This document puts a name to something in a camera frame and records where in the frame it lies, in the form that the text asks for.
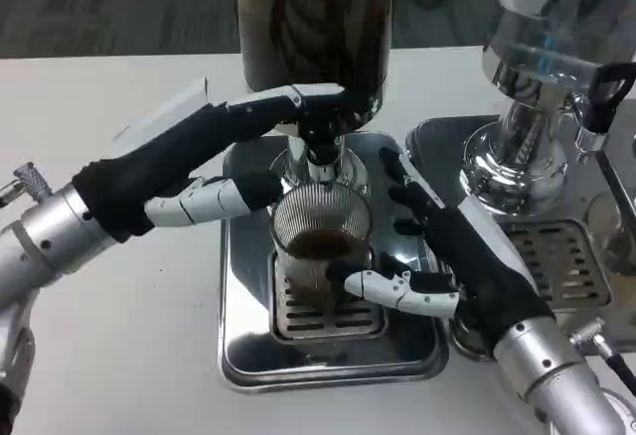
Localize dark drink dispenser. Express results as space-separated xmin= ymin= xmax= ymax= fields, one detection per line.
xmin=234 ymin=0 xmax=398 ymax=198

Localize black tap of clear dispenser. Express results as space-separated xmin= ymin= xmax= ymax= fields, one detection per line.
xmin=570 ymin=62 xmax=636 ymax=153

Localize clear ribbed glass cup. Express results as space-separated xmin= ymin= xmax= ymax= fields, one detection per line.
xmin=270 ymin=184 xmax=374 ymax=307

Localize steel tray under clear dispenser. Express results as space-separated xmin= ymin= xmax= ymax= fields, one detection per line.
xmin=404 ymin=115 xmax=636 ymax=362

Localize steel grid under dark dispenser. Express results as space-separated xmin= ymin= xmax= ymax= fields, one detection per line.
xmin=267 ymin=250 xmax=389 ymax=345

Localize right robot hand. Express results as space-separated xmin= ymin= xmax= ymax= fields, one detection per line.
xmin=326 ymin=145 xmax=557 ymax=361

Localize clear steel drink dispenser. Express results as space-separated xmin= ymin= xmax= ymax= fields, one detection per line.
xmin=459 ymin=0 xmax=636 ymax=218

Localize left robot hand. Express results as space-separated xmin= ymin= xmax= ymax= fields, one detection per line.
xmin=72 ymin=75 xmax=369 ymax=245

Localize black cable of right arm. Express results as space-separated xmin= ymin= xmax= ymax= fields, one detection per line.
xmin=568 ymin=320 xmax=636 ymax=391

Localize steel tray under dark dispenser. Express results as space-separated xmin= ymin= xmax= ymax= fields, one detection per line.
xmin=216 ymin=130 xmax=451 ymax=395

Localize steel grid under clear dispenser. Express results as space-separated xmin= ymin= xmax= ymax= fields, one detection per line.
xmin=501 ymin=218 xmax=613 ymax=310

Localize black tap of dark dispenser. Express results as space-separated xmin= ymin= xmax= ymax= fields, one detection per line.
xmin=297 ymin=116 xmax=349 ymax=186

